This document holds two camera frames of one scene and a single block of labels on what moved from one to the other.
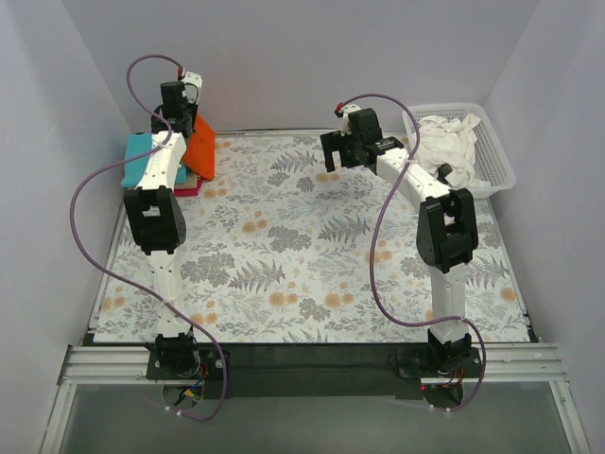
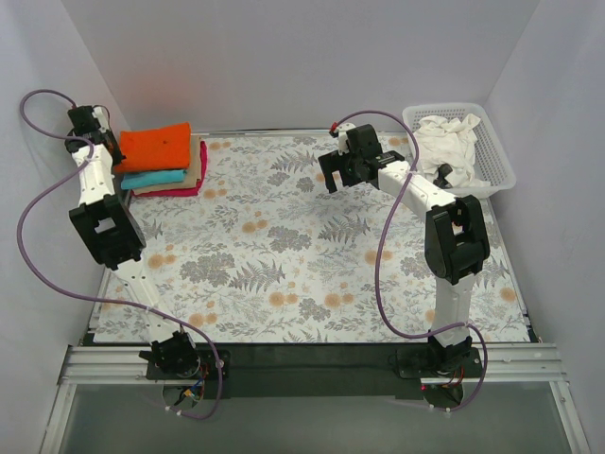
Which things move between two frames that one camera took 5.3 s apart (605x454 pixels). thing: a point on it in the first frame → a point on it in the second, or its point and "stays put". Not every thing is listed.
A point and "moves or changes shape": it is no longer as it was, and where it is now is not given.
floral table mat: (281, 249) stays put
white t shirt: (450, 143) stays put
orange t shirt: (199, 152) moves or changes shape
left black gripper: (171, 121) → (112, 151)
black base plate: (319, 371) stays put
